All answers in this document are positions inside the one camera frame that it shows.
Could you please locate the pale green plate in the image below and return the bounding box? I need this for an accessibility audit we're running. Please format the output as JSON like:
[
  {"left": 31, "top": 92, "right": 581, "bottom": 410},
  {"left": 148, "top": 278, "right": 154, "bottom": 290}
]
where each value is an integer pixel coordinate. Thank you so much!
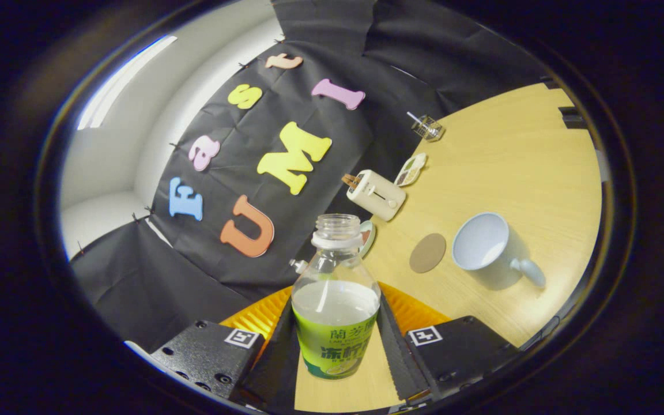
[{"left": 358, "top": 220, "right": 376, "bottom": 258}]

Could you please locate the long ceiling light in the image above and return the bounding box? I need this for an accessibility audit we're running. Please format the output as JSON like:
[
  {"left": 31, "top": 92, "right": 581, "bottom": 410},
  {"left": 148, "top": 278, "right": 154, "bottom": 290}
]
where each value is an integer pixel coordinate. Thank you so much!
[{"left": 77, "top": 36, "right": 178, "bottom": 130}]

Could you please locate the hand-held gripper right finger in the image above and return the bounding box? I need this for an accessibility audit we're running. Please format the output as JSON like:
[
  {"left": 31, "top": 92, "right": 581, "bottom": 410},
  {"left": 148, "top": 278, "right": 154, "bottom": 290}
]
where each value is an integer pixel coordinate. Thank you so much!
[{"left": 377, "top": 282, "right": 520, "bottom": 404}]

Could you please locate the white divided snack tray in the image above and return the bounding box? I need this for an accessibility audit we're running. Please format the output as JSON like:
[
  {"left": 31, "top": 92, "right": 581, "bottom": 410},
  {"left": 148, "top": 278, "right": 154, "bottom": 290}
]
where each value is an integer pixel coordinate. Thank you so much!
[{"left": 394, "top": 153, "right": 428, "bottom": 187}]

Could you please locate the light blue cup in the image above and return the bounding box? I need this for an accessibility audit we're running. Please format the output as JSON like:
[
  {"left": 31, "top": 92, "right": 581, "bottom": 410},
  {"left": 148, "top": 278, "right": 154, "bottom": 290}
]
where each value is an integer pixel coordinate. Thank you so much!
[{"left": 452, "top": 212, "right": 547, "bottom": 291}]

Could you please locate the round brown coaster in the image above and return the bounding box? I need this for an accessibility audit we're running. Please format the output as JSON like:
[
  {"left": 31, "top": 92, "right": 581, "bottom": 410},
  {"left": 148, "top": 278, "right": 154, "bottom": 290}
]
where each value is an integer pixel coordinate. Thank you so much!
[{"left": 409, "top": 233, "right": 447, "bottom": 274}]

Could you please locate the black backdrop cloth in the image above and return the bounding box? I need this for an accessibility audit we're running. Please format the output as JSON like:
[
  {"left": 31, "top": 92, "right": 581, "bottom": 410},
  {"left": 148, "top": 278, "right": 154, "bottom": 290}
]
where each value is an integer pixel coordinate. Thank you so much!
[{"left": 70, "top": 0, "right": 552, "bottom": 352}]

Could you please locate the green label juice bottle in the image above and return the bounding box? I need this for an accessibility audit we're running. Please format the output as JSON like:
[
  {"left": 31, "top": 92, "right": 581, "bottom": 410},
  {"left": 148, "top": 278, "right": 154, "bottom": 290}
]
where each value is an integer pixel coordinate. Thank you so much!
[{"left": 290, "top": 213, "right": 382, "bottom": 380}]

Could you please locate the wooden table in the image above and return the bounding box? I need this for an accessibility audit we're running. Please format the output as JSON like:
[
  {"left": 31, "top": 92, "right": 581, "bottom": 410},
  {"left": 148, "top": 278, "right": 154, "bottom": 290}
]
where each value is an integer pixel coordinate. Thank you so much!
[{"left": 295, "top": 82, "right": 602, "bottom": 413}]

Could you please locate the clear patterned glass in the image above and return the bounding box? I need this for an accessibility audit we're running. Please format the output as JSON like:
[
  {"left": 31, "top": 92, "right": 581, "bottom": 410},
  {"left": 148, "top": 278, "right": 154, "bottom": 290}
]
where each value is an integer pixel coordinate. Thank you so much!
[{"left": 412, "top": 115, "right": 446, "bottom": 142}]

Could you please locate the cream toaster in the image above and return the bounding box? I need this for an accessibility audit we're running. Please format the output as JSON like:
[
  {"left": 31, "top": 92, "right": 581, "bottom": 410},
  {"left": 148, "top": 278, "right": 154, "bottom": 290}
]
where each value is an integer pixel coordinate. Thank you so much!
[{"left": 346, "top": 169, "right": 407, "bottom": 222}]

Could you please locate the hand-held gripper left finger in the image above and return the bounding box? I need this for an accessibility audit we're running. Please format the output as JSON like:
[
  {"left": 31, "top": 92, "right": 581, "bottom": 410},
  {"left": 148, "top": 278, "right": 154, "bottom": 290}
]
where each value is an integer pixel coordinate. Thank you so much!
[{"left": 150, "top": 286, "right": 301, "bottom": 413}]

